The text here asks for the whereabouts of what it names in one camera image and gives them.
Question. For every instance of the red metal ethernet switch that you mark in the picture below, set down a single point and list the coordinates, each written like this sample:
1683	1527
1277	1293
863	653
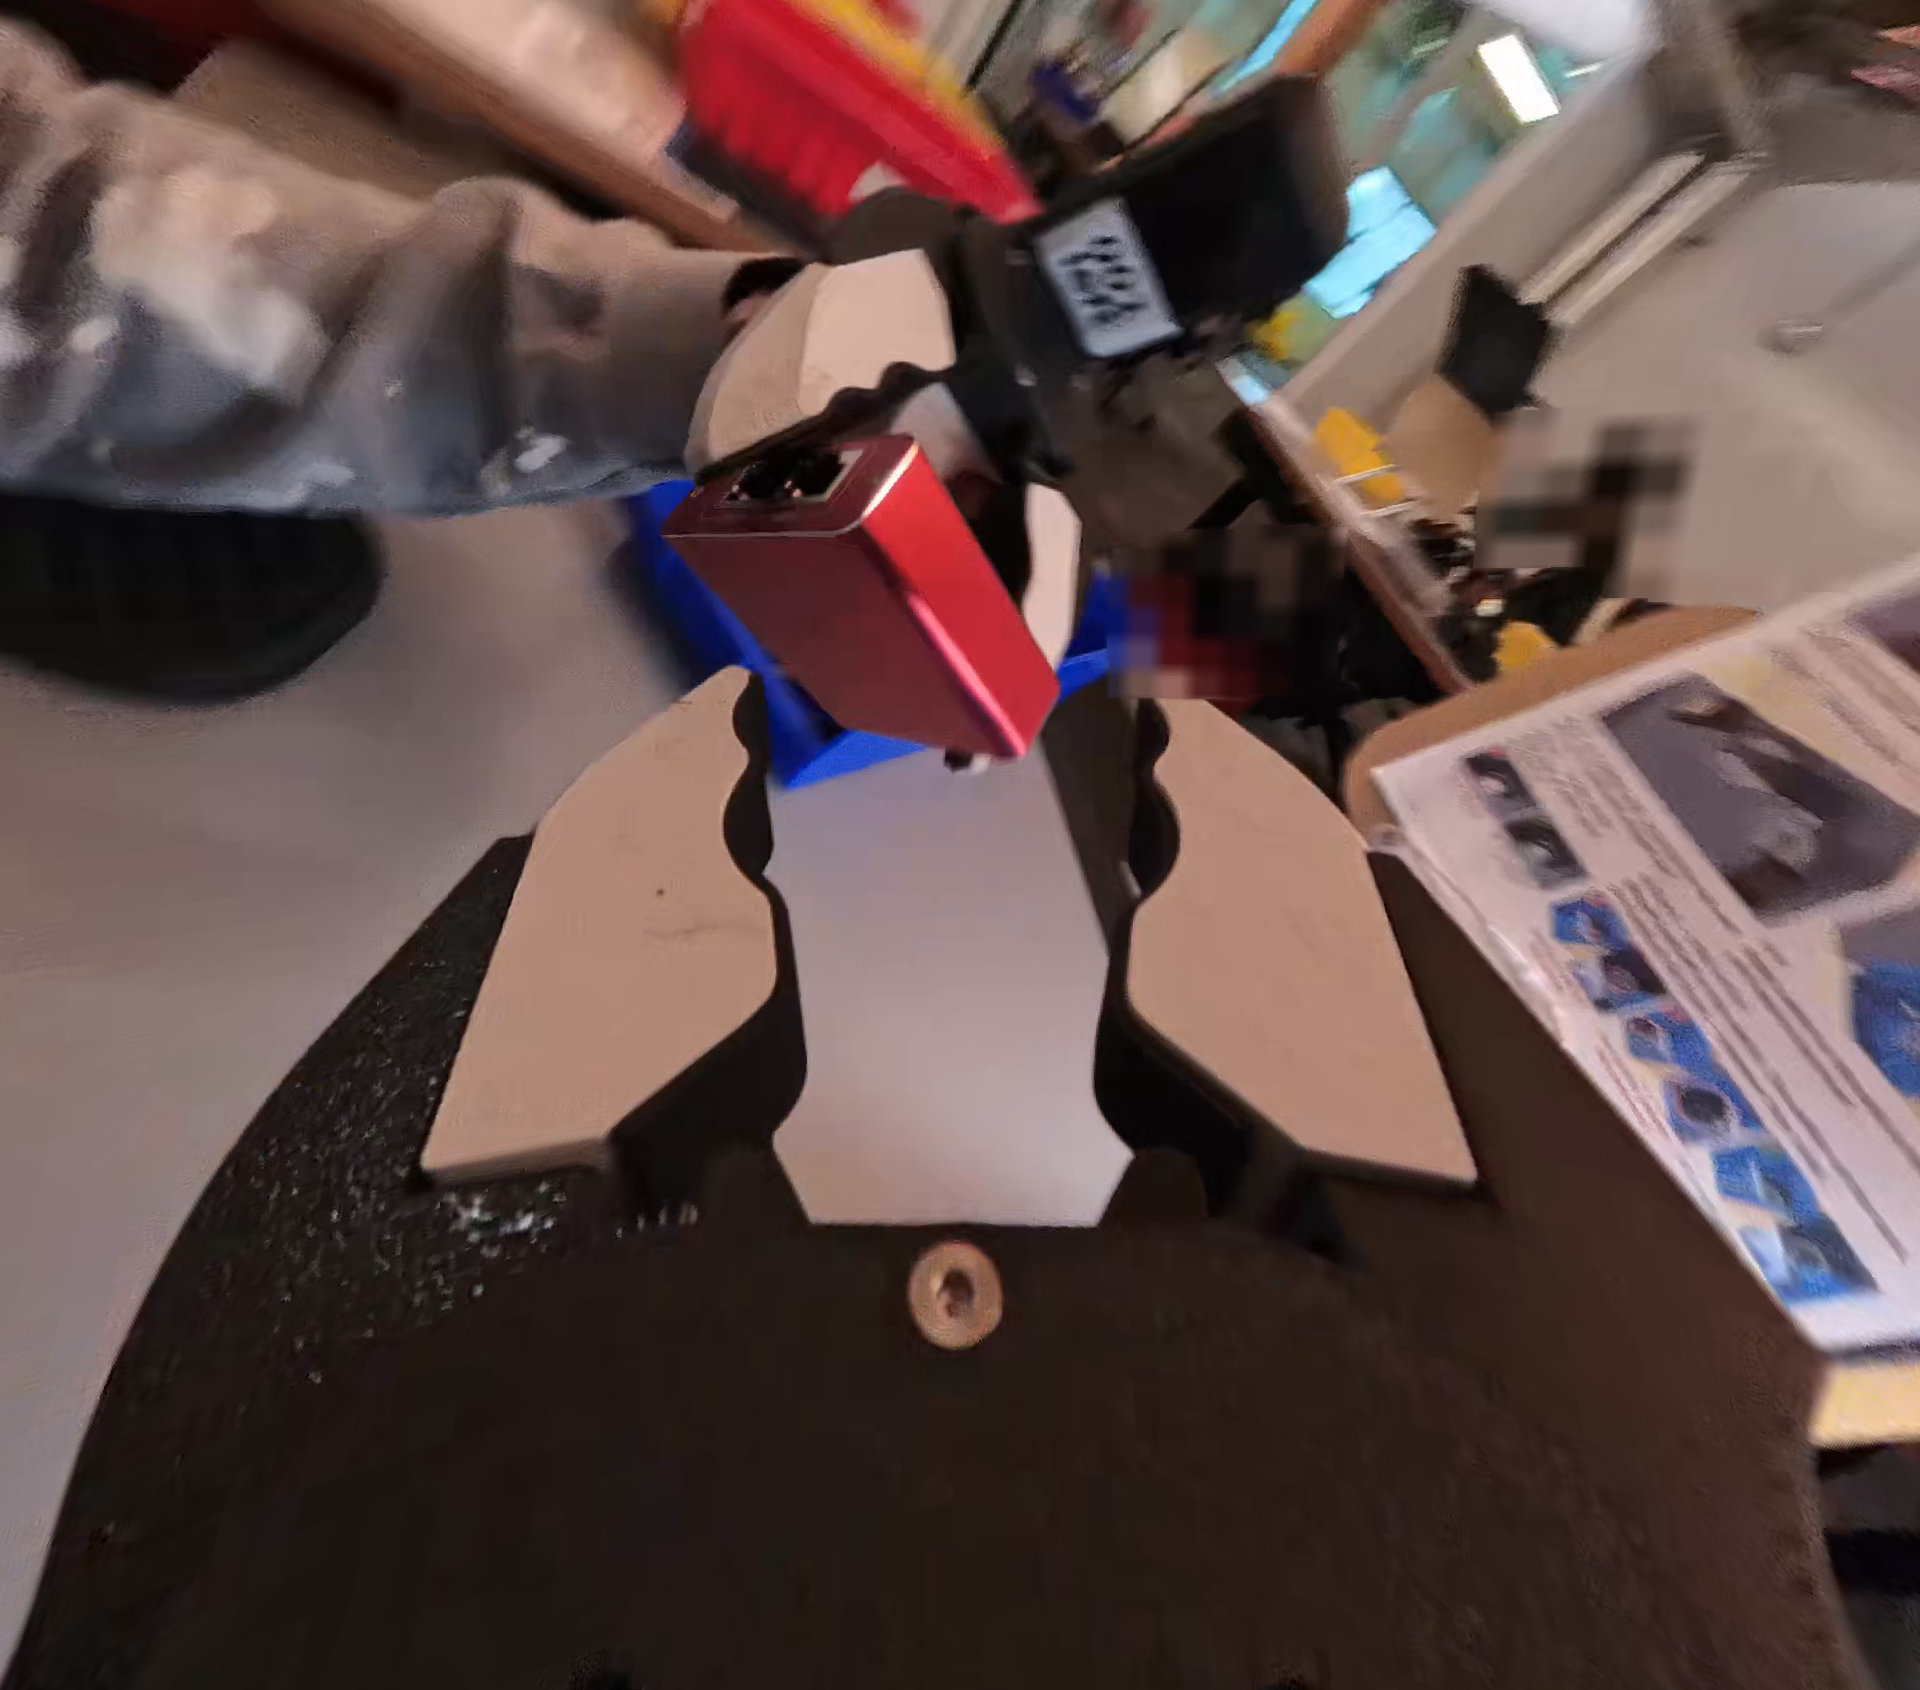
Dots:
870	610

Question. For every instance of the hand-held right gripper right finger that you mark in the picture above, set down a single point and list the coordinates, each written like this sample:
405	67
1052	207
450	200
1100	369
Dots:
1274	971

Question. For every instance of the tilted black wooden board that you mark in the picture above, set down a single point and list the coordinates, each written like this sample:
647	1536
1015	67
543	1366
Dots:
1501	348

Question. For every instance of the printed instruction sheet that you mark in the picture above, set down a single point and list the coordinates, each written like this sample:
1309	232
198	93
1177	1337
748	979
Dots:
1694	971

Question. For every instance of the blue plastic storage bin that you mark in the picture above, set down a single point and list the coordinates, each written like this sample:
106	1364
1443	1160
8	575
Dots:
704	610

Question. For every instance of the small yellow plastic bin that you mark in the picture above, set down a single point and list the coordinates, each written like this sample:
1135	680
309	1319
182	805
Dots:
1350	444

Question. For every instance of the person's left forearm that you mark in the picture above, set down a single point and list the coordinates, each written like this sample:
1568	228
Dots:
375	341

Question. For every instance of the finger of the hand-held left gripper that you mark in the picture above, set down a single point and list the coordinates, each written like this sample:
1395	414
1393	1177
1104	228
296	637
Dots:
1059	581
818	341

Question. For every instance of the black mesh chair armrest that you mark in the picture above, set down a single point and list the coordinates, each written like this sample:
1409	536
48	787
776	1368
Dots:
180	594

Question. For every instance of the instruction sheet on board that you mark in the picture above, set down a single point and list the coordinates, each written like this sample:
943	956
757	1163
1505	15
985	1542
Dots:
1860	1404

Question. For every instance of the red storage crate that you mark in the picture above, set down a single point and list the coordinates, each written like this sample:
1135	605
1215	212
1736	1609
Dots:
810	100

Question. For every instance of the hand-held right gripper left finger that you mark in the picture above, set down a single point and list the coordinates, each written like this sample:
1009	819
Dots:
614	954

